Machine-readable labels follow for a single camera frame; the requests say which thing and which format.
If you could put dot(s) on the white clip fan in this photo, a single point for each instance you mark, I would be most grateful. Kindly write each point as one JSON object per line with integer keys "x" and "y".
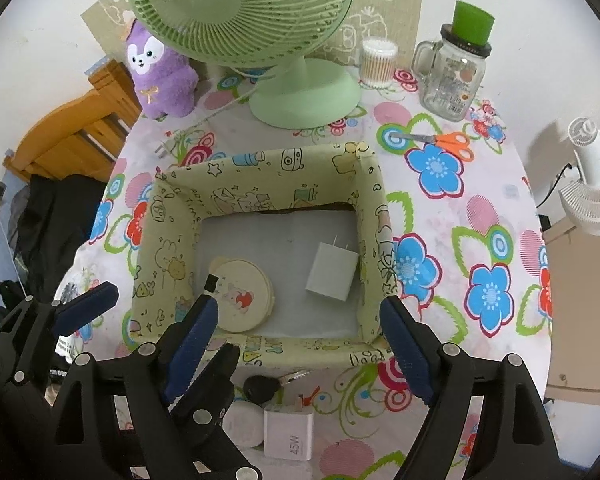
{"x": 592, "y": 180}

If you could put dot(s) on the wooden furniture frame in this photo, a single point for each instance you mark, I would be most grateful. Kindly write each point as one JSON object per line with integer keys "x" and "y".
{"x": 75, "y": 135}

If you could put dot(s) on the black key fob with key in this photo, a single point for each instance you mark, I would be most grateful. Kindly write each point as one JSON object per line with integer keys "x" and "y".
{"x": 260, "y": 387}

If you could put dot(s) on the white charger grey print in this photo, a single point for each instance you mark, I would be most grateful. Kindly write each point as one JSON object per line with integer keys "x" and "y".
{"x": 287, "y": 432}

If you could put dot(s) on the round white case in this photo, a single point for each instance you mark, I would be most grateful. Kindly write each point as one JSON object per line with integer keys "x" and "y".
{"x": 242, "y": 422}

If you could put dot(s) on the purple plush toy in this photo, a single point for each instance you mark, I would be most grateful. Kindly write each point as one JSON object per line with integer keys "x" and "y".
{"x": 160, "y": 70}

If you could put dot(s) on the small black gadget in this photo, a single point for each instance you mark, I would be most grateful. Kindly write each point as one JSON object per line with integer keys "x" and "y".
{"x": 211, "y": 284}

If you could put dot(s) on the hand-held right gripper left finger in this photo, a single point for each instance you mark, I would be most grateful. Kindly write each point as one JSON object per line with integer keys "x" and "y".
{"x": 192, "y": 355}

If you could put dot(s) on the black clothing pile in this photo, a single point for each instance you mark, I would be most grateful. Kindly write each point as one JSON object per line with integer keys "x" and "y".
{"x": 45, "y": 220}

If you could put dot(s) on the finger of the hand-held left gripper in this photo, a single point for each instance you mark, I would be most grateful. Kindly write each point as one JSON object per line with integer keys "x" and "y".
{"x": 87, "y": 305}
{"x": 225, "y": 375}

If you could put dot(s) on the round cream compact case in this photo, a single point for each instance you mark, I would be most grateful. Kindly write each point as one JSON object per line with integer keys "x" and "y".
{"x": 240, "y": 295}

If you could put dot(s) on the cotton swab container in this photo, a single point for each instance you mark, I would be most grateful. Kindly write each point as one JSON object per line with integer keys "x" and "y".
{"x": 378, "y": 62}

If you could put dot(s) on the glass jar mug green lid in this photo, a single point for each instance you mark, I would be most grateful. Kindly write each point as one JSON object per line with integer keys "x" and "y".
{"x": 452, "y": 77}

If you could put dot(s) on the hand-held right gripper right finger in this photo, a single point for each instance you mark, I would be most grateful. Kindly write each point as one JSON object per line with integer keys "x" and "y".
{"x": 405, "y": 350}

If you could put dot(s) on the green table fan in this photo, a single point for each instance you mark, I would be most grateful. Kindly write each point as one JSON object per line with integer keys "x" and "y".
{"x": 305, "y": 95}

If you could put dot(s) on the white power plug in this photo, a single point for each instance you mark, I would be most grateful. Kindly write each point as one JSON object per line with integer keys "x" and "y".
{"x": 162, "y": 151}

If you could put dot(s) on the patterned fabric storage box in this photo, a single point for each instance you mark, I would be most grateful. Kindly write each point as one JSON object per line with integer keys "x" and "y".
{"x": 170, "y": 240}

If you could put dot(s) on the plain white charger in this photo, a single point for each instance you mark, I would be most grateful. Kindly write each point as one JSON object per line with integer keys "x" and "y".
{"x": 330, "y": 272}

